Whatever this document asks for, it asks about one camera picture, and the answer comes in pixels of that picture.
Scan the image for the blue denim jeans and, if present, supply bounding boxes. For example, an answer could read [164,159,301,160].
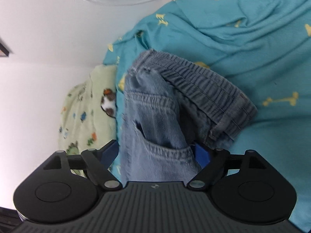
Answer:
[120,50,257,183]

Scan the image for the green dinosaur fleece blanket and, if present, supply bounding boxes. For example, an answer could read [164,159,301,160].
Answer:
[57,63,120,178]

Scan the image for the teal patterned bed sheet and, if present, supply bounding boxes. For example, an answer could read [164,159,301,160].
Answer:
[103,0,310,232]

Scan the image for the framed palm picture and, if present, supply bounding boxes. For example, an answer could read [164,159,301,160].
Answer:
[0,38,11,57]

